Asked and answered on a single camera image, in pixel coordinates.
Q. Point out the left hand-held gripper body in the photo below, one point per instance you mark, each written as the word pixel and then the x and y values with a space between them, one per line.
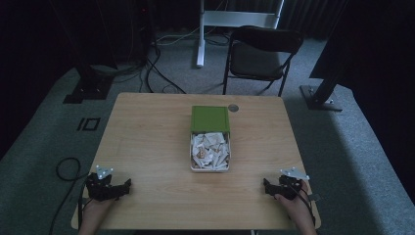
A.
pixel 98 187

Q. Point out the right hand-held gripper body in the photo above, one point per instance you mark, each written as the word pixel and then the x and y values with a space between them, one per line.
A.
pixel 289 186

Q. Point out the green box with packets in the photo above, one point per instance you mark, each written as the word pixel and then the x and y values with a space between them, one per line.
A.
pixel 193 153

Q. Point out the green box case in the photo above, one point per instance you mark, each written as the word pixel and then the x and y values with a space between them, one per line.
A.
pixel 210 119

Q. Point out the person's left hand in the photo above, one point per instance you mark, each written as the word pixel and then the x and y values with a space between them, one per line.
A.
pixel 98 207

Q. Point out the person's right hand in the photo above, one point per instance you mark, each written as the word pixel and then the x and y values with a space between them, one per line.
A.
pixel 293 205

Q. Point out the black tape floor marking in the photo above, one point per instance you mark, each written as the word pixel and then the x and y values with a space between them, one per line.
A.
pixel 88 124

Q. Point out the pile of white paper packets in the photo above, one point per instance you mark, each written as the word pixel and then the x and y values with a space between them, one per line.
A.
pixel 210 151

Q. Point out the grey round table grommet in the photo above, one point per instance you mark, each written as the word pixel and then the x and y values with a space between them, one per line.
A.
pixel 233 108

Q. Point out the black slanted stand with base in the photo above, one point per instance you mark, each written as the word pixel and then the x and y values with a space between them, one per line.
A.
pixel 321 94

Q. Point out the black folding chair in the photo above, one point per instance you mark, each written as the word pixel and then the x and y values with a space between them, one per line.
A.
pixel 257 62

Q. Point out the black stand with base plate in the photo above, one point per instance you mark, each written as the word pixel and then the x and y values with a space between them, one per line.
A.
pixel 89 86

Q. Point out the white metal stand frame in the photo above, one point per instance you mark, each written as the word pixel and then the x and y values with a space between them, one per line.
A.
pixel 200 32

